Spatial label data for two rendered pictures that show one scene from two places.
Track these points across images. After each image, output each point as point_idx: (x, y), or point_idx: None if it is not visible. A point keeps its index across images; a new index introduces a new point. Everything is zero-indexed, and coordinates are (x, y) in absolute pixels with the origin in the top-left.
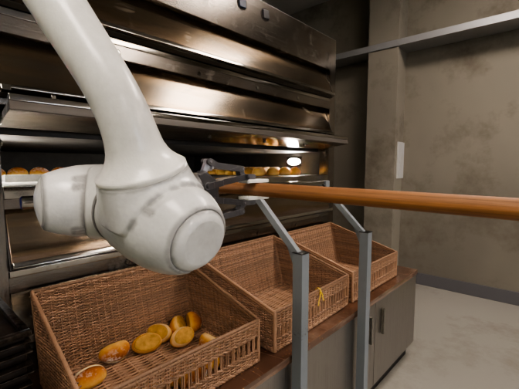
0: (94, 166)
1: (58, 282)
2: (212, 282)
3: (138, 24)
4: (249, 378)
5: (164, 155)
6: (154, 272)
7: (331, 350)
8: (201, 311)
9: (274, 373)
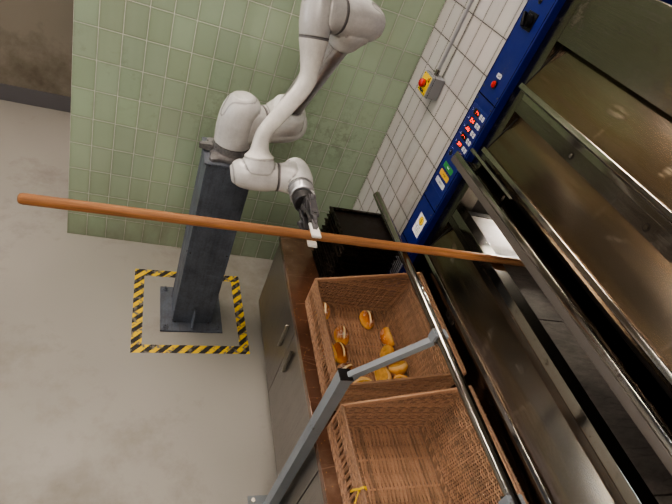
0: (293, 161)
1: (431, 285)
2: (407, 377)
3: (610, 133)
4: (312, 390)
5: (250, 151)
6: None
7: None
8: None
9: (309, 417)
